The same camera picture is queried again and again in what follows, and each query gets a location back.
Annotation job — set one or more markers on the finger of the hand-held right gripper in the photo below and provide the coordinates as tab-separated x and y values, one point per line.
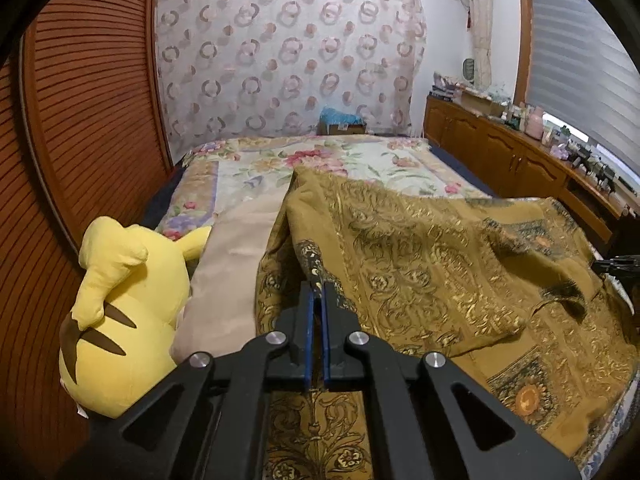
620	263

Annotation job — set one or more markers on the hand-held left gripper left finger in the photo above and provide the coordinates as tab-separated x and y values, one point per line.
309	340

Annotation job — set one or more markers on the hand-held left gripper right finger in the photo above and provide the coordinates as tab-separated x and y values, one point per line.
326	340

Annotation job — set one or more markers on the golden patterned shirt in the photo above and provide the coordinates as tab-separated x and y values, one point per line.
425	270

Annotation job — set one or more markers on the small black tripod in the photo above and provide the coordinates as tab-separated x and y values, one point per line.
595	170

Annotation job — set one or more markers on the purple tissue pack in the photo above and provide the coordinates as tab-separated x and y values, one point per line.
562	150

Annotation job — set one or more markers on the pink bottle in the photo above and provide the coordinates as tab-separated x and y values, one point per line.
535	122

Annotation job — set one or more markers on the long wooden cabinet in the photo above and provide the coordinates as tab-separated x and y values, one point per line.
490	145

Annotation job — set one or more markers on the pink floral blanket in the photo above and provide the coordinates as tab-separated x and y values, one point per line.
260	170

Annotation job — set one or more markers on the yellow plush toy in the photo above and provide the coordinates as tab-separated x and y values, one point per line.
130	320

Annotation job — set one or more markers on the grey window blind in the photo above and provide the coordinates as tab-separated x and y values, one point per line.
585	60

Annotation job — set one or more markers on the open cardboard box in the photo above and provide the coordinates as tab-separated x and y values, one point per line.
482	105

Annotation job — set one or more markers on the small brown box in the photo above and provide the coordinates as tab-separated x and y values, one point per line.
347	129

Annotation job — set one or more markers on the small oval green object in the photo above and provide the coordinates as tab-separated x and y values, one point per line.
469	68

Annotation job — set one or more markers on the stack of books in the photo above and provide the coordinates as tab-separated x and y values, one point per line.
445	87

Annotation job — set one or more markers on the cream lace curtain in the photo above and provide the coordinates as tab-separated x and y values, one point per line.
480	20

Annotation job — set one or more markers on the wooden louvered wardrobe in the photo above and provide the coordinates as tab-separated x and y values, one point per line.
90	110

